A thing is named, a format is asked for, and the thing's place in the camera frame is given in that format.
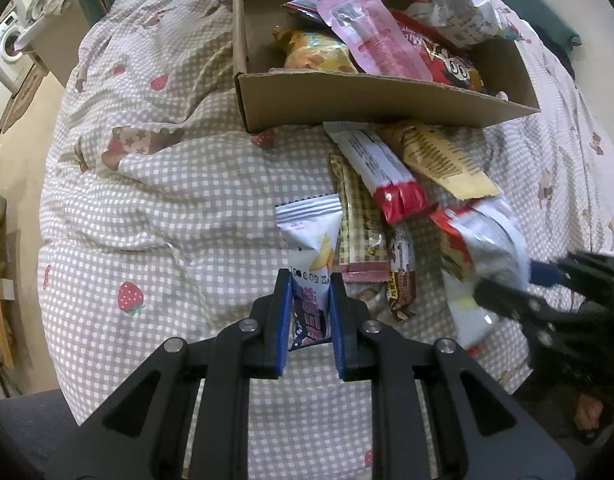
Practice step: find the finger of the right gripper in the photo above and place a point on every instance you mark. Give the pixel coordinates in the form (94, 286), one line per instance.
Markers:
(547, 274)
(523, 307)

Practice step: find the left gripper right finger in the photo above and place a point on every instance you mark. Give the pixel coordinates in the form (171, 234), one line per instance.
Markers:
(436, 414)

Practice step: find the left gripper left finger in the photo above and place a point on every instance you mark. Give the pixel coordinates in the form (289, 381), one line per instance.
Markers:
(184, 412)

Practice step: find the red silver snack bag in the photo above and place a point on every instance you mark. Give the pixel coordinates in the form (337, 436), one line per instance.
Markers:
(479, 239)

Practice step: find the brown chocolate bar wrapper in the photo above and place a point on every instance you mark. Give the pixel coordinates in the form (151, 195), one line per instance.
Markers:
(401, 288)

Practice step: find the orange cone snack packet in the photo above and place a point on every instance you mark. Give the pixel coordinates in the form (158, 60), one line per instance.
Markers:
(426, 151)

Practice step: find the red white snack bar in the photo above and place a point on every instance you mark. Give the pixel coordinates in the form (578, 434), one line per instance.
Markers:
(392, 185)

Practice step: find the tan plaid biscuit packet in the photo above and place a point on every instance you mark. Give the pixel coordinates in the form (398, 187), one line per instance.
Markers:
(361, 254)

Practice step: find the white small chips packet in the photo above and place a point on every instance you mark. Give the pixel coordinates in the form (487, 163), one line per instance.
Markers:
(310, 229)

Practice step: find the red cartoon snack bag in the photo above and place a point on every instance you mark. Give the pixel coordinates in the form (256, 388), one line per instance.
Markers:
(445, 63)

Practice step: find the silver white snack bag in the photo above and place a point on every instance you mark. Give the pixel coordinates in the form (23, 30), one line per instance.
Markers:
(464, 23)

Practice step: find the yellow cheese chips bag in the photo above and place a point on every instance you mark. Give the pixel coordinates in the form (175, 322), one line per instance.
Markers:
(310, 50)

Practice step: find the pink snack pouch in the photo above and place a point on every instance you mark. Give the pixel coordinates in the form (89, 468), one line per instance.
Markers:
(374, 38)

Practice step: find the checkered bed quilt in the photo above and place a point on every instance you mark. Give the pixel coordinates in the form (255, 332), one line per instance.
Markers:
(157, 212)

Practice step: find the brown cardboard box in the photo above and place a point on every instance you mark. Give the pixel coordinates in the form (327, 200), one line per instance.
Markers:
(270, 96)

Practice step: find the white washing machine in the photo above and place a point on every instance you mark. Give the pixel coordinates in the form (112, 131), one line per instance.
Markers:
(15, 65)

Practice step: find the teal pillow by wall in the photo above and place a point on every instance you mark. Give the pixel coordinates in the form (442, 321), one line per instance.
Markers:
(558, 35)

